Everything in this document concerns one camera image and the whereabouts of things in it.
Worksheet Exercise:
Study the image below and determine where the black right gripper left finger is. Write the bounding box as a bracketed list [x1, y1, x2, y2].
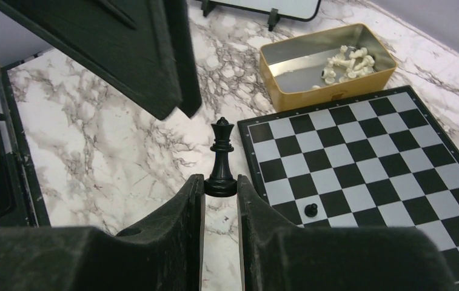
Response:
[0, 174, 205, 290]

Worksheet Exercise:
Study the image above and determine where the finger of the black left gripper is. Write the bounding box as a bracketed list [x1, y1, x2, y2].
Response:
[0, 0, 202, 120]

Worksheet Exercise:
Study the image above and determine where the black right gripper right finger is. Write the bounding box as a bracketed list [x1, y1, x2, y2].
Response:
[237, 175, 457, 290]

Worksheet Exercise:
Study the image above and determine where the black chess pawn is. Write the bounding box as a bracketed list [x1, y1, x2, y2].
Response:
[304, 203, 318, 218]

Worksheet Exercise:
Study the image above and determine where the black chess queen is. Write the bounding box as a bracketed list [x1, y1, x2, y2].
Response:
[204, 117, 237, 198]

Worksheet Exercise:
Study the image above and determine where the pile of white chess pieces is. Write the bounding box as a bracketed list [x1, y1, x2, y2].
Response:
[310, 45, 376, 89]

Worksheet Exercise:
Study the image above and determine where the black and silver chessboard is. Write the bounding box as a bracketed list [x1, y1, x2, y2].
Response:
[238, 86, 459, 289]

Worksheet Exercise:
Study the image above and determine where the small whiteboard with stand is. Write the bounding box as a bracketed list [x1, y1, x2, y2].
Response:
[200, 0, 321, 32]

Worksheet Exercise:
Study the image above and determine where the black mounting rail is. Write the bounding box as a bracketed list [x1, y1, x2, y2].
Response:
[0, 58, 51, 228]

